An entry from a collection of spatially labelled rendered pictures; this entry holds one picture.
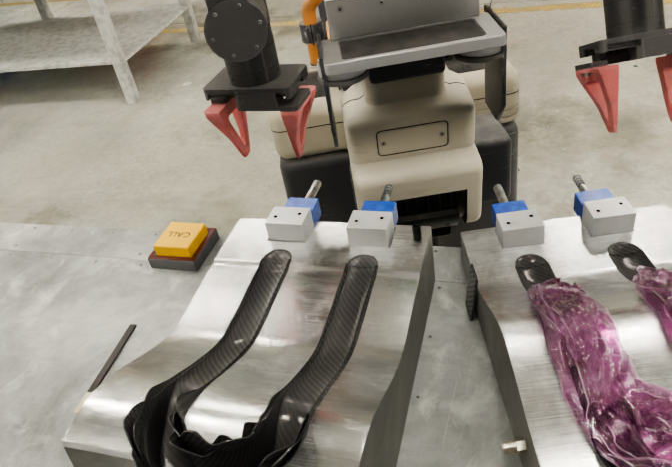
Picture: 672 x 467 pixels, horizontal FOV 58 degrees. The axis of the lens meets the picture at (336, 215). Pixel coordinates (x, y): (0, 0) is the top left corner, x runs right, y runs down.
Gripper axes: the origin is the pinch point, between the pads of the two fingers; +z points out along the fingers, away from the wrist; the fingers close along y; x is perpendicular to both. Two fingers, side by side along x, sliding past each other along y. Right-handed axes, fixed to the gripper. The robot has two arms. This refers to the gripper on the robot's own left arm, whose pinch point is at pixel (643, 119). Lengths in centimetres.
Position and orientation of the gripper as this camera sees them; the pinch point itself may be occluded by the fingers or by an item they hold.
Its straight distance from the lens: 75.4
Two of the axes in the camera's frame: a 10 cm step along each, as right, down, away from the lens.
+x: 0.1, -1.6, 9.9
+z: 1.7, 9.7, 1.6
